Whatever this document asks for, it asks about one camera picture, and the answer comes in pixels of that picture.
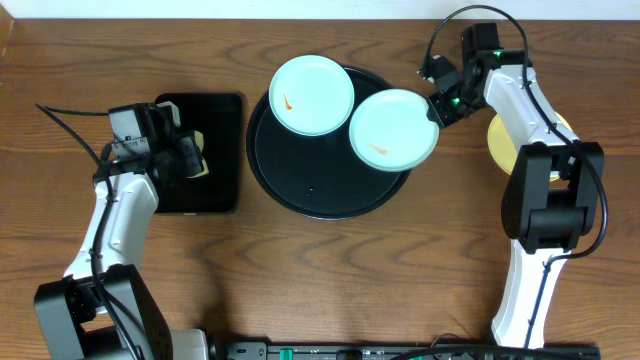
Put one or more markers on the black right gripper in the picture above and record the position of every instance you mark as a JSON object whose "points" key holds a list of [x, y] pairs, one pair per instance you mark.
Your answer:
{"points": [[438, 114]]}

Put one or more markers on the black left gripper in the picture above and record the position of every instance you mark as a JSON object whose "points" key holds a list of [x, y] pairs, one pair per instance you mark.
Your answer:
{"points": [[188, 153]]}

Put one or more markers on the yellow green sponge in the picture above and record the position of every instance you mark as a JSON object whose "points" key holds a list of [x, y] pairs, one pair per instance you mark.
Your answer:
{"points": [[197, 163]]}

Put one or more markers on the light blue plate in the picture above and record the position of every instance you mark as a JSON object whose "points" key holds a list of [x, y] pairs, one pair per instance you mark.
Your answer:
{"points": [[311, 95], [390, 131]]}

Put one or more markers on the yellow plate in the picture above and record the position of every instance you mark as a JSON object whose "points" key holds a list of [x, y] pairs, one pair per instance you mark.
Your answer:
{"points": [[505, 139]]}

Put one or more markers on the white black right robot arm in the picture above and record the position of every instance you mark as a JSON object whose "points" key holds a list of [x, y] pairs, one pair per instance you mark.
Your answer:
{"points": [[555, 183]]}

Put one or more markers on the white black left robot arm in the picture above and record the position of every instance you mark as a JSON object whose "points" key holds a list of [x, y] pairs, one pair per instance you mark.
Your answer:
{"points": [[101, 308]]}

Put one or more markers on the black rectangular tray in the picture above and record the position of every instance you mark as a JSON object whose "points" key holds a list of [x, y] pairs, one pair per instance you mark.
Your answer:
{"points": [[218, 116]]}

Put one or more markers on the black round tray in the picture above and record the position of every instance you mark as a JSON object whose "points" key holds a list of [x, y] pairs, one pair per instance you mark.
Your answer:
{"points": [[319, 177]]}

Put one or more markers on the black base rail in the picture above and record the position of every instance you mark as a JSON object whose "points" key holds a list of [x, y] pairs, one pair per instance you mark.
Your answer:
{"points": [[436, 351]]}

